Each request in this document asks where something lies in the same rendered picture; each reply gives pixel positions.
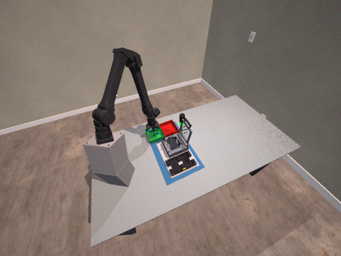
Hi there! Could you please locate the red bin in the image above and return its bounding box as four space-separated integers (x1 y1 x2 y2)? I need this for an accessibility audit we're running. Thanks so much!
159 120 178 137

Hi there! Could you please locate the green circuit board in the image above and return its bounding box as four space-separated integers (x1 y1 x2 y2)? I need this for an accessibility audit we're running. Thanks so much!
150 128 159 137

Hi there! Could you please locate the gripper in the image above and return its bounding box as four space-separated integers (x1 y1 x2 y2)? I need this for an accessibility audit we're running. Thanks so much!
146 121 160 133

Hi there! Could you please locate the green open-top bin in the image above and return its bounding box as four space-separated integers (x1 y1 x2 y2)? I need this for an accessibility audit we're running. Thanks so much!
145 128 165 143

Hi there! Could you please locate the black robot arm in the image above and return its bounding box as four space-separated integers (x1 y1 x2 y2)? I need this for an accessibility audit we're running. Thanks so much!
92 47 160 145

